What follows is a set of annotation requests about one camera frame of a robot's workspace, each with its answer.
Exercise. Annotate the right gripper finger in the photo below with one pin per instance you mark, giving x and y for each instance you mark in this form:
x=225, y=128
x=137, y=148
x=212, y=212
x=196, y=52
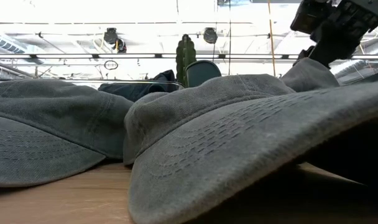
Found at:
x=335, y=43
x=302, y=56

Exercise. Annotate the grey washed cotton cap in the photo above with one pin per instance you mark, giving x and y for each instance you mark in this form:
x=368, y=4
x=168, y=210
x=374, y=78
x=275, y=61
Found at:
x=52, y=130
x=223, y=140
x=310, y=77

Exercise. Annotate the green cactus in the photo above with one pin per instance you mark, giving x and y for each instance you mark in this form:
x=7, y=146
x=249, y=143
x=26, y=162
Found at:
x=184, y=49

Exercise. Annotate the silver ventilation duct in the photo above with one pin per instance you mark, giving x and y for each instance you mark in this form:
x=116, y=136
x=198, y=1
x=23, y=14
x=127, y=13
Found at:
x=350, y=67
x=8, y=43

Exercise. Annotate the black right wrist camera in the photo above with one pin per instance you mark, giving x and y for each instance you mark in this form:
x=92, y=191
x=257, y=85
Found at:
x=310, y=15

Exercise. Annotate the horizontal ceiling rail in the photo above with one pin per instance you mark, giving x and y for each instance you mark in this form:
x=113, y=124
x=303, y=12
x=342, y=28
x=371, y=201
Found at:
x=145, y=56

